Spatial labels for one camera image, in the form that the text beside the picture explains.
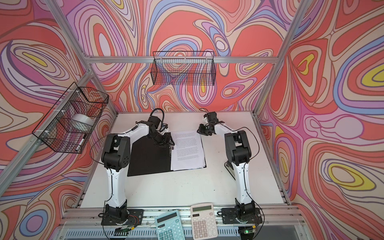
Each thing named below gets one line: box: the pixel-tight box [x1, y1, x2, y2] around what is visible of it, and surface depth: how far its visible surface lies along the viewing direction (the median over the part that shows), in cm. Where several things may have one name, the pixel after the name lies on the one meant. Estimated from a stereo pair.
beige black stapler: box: [224, 160, 236, 181], surface depth 90 cm
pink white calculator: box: [190, 203, 218, 240], surface depth 72 cm
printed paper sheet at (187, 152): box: [170, 130, 205, 171], surface depth 98 cm
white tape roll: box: [70, 113, 94, 129], surface depth 74 cm
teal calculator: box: [155, 210, 186, 240], surface depth 70 cm
